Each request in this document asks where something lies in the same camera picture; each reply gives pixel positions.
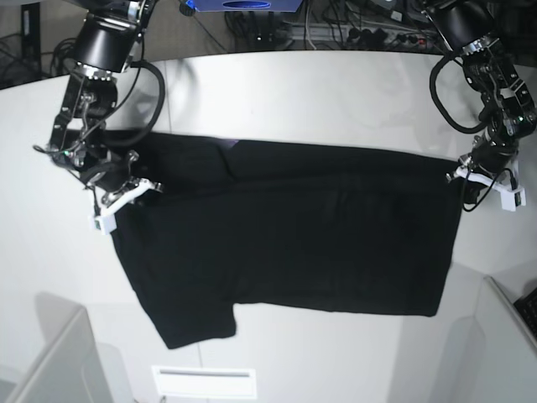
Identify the white table grommet plate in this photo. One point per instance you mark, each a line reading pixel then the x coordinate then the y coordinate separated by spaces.
pixel 199 383

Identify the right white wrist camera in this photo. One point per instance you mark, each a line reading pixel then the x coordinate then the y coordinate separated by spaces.
pixel 103 224

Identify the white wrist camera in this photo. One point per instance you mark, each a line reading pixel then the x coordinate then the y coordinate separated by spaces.
pixel 103 224
pixel 511 199

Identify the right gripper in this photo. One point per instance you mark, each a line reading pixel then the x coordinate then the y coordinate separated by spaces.
pixel 117 171

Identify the black T-shirt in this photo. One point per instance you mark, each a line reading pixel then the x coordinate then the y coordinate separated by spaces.
pixel 325 228

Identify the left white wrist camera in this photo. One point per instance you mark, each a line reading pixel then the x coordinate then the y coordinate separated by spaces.
pixel 511 199

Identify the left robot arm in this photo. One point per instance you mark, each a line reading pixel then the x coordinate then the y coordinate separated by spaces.
pixel 469 34

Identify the white power strip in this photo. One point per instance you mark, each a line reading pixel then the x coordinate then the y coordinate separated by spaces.
pixel 376 37

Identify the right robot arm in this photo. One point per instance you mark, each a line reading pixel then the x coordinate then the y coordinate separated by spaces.
pixel 110 42

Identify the black keyboard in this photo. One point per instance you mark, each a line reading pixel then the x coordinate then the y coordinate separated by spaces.
pixel 527 308

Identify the blue box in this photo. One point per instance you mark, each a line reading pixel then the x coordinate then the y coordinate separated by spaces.
pixel 281 6

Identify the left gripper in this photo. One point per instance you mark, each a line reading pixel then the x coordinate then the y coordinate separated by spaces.
pixel 491 158

